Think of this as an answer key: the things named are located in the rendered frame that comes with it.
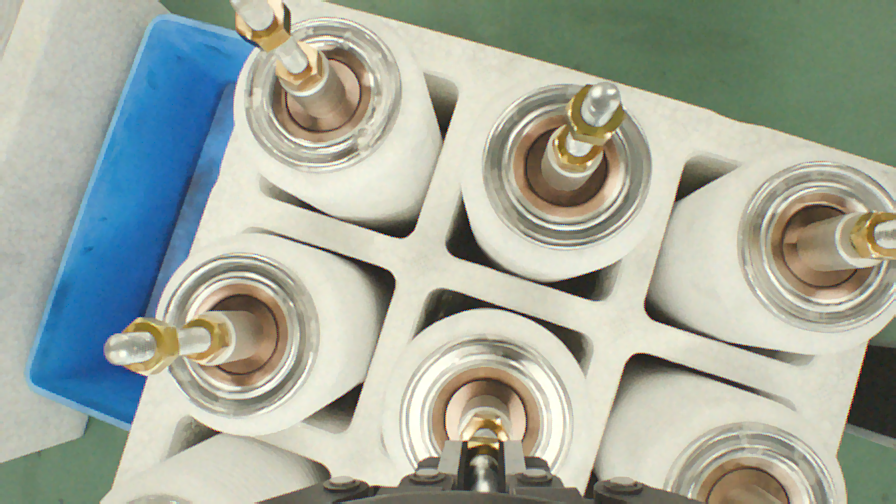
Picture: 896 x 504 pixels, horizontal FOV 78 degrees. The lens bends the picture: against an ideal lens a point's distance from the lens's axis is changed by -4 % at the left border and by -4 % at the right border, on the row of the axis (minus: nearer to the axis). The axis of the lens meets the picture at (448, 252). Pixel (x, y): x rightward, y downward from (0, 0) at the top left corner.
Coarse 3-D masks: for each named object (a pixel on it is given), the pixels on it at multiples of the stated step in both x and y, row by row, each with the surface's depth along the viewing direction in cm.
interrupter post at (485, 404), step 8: (472, 400) 25; (480, 400) 24; (488, 400) 24; (496, 400) 24; (464, 408) 24; (472, 408) 23; (480, 408) 22; (488, 408) 22; (496, 408) 22; (504, 408) 24; (464, 416) 22; (504, 416) 22; (464, 424) 22; (504, 424) 22; (512, 432) 22
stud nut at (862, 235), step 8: (864, 216) 21; (872, 216) 20; (880, 216) 20; (888, 216) 20; (856, 224) 21; (864, 224) 20; (872, 224) 20; (856, 232) 21; (864, 232) 20; (872, 232) 20; (856, 240) 21; (864, 240) 20; (872, 240) 20; (856, 248) 21; (864, 248) 21; (872, 248) 20; (880, 248) 20; (888, 248) 20; (864, 256) 21; (872, 256) 20; (880, 256) 20; (888, 256) 20
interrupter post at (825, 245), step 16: (816, 224) 24; (832, 224) 22; (848, 224) 22; (800, 240) 24; (816, 240) 23; (832, 240) 22; (848, 240) 22; (800, 256) 25; (816, 256) 23; (832, 256) 22; (848, 256) 22
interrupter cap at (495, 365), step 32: (448, 352) 25; (480, 352) 25; (512, 352) 25; (416, 384) 25; (448, 384) 25; (480, 384) 25; (512, 384) 25; (544, 384) 25; (416, 416) 25; (448, 416) 25; (512, 416) 25; (544, 416) 25; (416, 448) 25; (544, 448) 24
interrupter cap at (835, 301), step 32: (768, 192) 25; (800, 192) 25; (832, 192) 25; (864, 192) 24; (768, 224) 25; (800, 224) 25; (768, 256) 24; (768, 288) 24; (800, 288) 24; (832, 288) 24; (864, 288) 24; (800, 320) 24; (832, 320) 24; (864, 320) 24
